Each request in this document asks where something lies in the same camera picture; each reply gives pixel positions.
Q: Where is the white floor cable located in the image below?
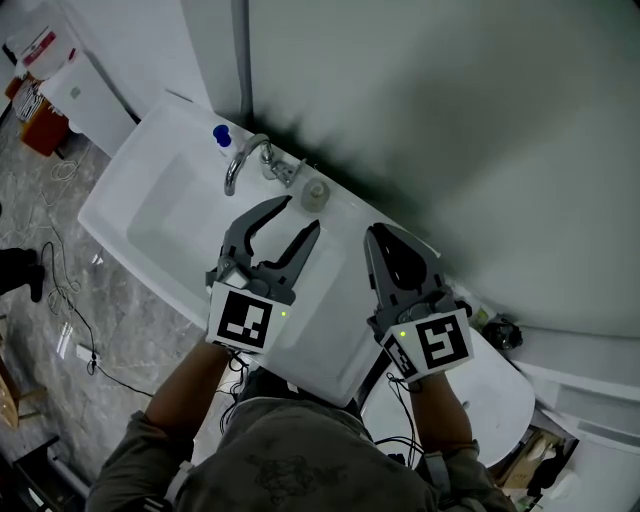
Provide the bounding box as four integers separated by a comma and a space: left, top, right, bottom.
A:
23, 143, 95, 237

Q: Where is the blue pump soap bottle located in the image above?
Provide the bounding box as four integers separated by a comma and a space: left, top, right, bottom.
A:
211, 123, 234, 157

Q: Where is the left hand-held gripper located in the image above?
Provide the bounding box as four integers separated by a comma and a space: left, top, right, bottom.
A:
203, 194, 322, 357

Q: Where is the person's left forearm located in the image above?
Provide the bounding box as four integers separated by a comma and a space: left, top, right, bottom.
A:
143, 341, 237, 447

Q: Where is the white sink vanity cabinet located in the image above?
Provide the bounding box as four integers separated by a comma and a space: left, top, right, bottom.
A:
77, 97, 444, 409

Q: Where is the white water dispenser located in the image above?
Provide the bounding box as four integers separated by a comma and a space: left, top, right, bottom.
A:
39, 47, 142, 159

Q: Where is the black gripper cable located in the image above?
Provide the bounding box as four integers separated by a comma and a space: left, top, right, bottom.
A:
374, 370, 432, 470
218, 348, 252, 434

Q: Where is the black floor cable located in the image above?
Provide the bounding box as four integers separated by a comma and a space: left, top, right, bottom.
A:
39, 241, 157, 399

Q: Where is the black cloth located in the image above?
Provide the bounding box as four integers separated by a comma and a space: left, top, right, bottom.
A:
526, 448, 570, 497

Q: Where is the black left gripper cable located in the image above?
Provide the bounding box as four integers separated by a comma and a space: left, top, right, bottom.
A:
218, 348, 252, 434

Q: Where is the open cardboard box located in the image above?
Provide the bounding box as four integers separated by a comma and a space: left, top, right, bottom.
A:
492, 426, 577, 502

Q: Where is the clear water jug red label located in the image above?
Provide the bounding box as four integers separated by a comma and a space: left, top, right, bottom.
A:
6, 0, 79, 82

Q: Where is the white round container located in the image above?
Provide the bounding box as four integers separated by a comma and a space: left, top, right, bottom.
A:
551, 471, 585, 507

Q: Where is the person's olive shirt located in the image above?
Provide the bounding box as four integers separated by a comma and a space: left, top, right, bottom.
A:
87, 383, 507, 512

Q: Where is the small glass cup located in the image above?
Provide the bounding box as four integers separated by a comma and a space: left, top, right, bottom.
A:
301, 176, 332, 214

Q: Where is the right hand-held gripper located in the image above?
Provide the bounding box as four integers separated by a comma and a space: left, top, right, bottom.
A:
363, 223, 475, 384

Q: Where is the black metal frame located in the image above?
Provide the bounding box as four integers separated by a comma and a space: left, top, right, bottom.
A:
0, 433, 97, 512

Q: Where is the black round object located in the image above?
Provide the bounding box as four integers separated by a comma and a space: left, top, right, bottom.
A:
481, 316, 524, 352

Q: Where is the striped cloth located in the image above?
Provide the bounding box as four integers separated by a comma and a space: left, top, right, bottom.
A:
14, 79, 49, 122

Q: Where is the person's right forearm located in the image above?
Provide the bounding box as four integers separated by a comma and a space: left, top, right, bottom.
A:
411, 371, 477, 455

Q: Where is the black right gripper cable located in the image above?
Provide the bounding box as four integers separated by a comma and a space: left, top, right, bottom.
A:
374, 370, 432, 470

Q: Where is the chrome faucet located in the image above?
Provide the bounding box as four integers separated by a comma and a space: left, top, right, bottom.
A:
223, 132, 308, 198

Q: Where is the wooden side table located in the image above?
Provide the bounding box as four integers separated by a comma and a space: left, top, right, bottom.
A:
0, 348, 47, 432

